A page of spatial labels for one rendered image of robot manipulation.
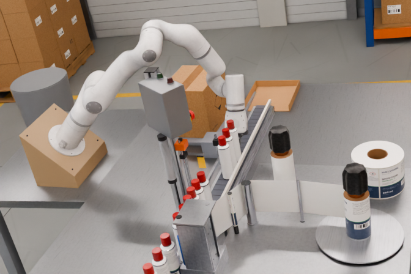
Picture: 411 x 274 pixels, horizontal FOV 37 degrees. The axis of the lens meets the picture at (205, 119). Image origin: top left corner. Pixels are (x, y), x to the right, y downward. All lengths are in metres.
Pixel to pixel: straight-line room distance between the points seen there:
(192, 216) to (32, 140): 1.17
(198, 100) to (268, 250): 0.99
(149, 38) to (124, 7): 4.79
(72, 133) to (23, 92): 1.96
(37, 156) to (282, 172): 1.20
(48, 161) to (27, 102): 1.95
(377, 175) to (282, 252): 0.48
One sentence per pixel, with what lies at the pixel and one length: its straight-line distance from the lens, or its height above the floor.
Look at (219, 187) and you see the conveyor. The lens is 2.64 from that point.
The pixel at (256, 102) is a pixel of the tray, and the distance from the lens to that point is 3.39.
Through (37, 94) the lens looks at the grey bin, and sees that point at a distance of 4.85.
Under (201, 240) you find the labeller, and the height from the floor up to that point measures 1.08.
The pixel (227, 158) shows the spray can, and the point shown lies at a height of 0.99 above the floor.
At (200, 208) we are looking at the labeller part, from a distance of 2.09.
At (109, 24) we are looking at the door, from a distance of 7.49.
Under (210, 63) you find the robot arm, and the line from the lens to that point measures 2.63.
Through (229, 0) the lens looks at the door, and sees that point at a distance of 6.93.
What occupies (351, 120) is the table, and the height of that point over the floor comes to 0.83.
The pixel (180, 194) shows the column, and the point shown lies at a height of 0.94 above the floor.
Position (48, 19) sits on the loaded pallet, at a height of 0.70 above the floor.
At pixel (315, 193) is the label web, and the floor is 1.01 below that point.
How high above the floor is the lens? 2.36
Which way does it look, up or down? 28 degrees down
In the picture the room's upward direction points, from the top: 11 degrees counter-clockwise
